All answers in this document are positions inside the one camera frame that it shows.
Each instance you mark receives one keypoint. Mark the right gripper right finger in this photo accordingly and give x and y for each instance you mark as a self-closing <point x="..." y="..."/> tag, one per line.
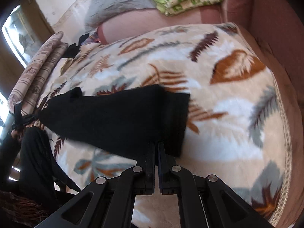
<point x="204" y="202"/>

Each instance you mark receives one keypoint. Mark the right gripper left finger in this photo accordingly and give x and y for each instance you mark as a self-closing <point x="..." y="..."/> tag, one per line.
<point x="108" y="202"/>

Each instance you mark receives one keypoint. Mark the black pants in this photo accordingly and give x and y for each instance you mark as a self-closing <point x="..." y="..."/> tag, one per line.
<point x="127" y="123"/>

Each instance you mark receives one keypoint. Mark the person's left hand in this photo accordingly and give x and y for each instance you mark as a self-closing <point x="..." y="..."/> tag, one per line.
<point x="18" y="134"/>

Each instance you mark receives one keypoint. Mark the striped beige rolled mattress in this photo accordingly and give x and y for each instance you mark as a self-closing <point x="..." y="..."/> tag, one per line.
<point x="28" y="88"/>

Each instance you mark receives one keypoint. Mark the leaf-patterned beige blanket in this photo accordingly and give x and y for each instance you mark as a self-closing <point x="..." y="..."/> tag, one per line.
<point x="237" y="127"/>

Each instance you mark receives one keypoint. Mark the black garment in background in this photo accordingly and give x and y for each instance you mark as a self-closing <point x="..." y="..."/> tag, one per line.
<point x="74" y="49"/>

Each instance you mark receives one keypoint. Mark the window with patterned glass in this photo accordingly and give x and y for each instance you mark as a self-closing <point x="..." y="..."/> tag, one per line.
<point x="18" y="36"/>

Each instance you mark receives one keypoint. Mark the colourful printed fabric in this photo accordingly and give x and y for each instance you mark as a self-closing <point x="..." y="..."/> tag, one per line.
<point x="89" y="38"/>

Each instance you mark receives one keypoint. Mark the pink quilted bolster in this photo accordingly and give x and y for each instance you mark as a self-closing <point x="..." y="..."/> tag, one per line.
<point x="139" y="21"/>

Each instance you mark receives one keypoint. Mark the grey quilted pillow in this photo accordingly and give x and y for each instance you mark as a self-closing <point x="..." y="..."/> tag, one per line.
<point x="101" y="10"/>

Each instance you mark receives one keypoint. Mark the reddish brown sofa headboard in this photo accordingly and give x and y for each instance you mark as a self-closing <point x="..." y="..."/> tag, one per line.
<point x="275" y="28"/>

